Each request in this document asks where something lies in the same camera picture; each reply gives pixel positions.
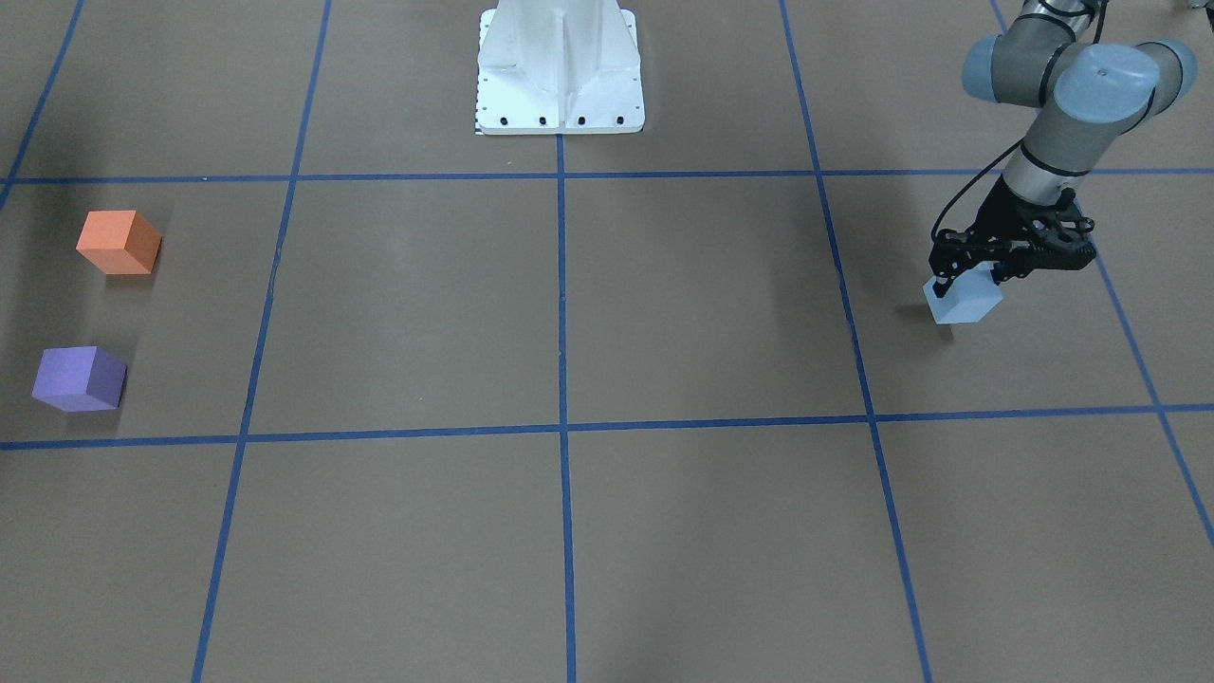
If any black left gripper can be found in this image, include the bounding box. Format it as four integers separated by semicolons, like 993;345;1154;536
929;178;1097;298

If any light blue foam block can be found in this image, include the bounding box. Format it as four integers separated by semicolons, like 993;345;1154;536
921;261;1004;325

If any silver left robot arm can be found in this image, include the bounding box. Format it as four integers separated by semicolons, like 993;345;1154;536
925;1;1198;304

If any orange foam block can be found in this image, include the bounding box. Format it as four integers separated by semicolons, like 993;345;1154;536
75;211;163;277

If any purple foam block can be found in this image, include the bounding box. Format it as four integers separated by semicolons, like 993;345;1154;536
32;346;127;414

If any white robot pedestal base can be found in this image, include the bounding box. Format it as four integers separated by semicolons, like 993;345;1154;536
473;1;646;136

